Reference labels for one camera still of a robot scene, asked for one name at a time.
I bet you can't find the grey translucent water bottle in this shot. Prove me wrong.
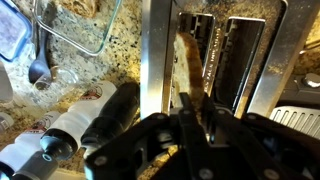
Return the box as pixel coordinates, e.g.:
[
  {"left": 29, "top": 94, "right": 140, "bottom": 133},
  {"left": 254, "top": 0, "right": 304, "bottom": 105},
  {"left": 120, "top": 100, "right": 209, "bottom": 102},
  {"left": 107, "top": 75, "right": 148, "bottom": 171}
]
[{"left": 0, "top": 111, "right": 63, "bottom": 180}]

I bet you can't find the toasted bread slice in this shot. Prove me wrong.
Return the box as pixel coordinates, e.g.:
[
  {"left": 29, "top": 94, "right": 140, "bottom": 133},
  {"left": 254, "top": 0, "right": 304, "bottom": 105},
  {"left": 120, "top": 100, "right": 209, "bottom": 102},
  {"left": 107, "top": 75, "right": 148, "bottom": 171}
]
[
  {"left": 171, "top": 31, "right": 206, "bottom": 112},
  {"left": 56, "top": 0, "right": 102, "bottom": 20}
]

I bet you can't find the clear glass baking dish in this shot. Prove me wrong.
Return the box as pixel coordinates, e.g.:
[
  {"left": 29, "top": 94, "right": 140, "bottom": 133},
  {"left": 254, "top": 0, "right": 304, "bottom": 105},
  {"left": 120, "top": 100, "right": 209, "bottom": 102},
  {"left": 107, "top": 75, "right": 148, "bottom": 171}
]
[{"left": 33, "top": 0, "right": 123, "bottom": 57}]

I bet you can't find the clear drinking glass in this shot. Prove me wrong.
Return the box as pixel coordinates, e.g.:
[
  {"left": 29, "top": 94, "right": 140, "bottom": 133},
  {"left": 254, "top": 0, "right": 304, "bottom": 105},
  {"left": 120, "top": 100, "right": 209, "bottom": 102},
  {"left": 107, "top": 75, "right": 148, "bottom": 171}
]
[{"left": 33, "top": 64, "right": 80, "bottom": 92}]

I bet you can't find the black plastic spoon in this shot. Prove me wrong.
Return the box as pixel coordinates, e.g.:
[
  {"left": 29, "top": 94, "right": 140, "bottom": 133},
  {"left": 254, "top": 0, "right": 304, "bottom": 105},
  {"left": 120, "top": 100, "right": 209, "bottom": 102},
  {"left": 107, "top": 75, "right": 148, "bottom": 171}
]
[{"left": 27, "top": 3, "right": 58, "bottom": 85}]

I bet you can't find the black water bottle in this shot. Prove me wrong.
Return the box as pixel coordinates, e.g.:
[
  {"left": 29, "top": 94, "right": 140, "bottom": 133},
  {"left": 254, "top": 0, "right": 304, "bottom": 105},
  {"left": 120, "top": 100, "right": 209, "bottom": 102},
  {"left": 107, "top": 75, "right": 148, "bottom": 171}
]
[{"left": 79, "top": 81, "right": 141, "bottom": 160}]

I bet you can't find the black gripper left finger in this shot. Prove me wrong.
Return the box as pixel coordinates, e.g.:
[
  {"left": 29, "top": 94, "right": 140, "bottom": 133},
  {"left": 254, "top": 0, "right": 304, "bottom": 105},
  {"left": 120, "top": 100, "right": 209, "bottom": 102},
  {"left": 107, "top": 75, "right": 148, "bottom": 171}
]
[{"left": 83, "top": 92, "right": 218, "bottom": 180}]

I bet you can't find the small white bottle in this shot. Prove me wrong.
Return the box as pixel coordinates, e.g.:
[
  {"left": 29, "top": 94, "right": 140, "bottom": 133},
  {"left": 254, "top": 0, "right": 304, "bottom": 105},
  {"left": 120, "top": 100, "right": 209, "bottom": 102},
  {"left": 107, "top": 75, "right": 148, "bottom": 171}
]
[{"left": 0, "top": 59, "right": 15, "bottom": 105}]

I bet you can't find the white water bottle with logo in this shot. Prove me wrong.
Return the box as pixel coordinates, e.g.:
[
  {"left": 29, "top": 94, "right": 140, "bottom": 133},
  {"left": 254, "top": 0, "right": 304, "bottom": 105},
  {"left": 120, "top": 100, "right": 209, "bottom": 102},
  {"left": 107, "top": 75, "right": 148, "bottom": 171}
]
[{"left": 39, "top": 81, "right": 118, "bottom": 162}]

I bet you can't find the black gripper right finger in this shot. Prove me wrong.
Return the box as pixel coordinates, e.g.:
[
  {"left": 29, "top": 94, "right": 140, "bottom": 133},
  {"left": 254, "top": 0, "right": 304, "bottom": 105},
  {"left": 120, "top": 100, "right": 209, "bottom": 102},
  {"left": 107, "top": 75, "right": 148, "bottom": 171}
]
[{"left": 200, "top": 95, "right": 320, "bottom": 180}]

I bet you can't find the stainless steel toaster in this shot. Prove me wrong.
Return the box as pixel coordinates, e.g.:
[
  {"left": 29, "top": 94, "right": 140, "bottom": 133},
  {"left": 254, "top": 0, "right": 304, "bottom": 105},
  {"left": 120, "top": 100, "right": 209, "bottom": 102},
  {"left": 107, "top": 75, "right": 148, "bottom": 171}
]
[{"left": 139, "top": 0, "right": 320, "bottom": 120}]

